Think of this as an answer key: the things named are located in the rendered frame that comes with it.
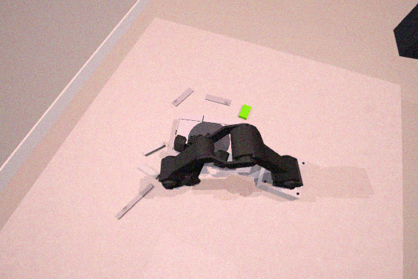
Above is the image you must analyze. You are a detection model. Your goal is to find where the small green block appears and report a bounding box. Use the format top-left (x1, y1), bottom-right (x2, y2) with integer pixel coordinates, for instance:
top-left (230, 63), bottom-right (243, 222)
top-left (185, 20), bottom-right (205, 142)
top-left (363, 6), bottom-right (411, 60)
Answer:
top-left (239, 104), bottom-right (251, 120)

